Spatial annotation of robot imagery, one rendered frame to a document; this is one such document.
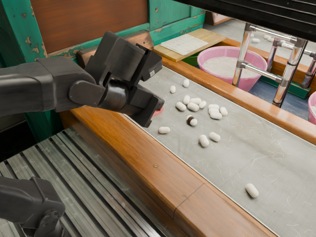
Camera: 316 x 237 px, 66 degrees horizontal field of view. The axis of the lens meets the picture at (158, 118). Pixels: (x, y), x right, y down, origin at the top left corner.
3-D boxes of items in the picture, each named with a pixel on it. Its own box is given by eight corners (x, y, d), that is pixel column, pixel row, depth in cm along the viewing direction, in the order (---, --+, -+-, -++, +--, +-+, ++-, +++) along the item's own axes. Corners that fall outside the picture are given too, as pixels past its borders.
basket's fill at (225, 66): (234, 102, 89) (238, 90, 86) (189, 78, 102) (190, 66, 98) (266, 80, 101) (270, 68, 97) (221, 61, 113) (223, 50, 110)
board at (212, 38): (176, 62, 96) (176, 59, 95) (150, 50, 104) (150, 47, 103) (225, 39, 113) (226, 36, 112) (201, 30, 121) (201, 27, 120)
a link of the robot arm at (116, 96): (121, 73, 48) (93, 61, 42) (139, 85, 45) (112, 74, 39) (105, 103, 49) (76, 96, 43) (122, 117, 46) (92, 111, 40)
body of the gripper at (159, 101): (133, 81, 54) (108, 70, 48) (164, 101, 49) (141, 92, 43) (120, 106, 55) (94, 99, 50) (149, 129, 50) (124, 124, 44)
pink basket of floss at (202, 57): (267, 102, 91) (275, 80, 85) (195, 98, 93) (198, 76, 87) (253, 67, 111) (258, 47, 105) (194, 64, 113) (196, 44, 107)
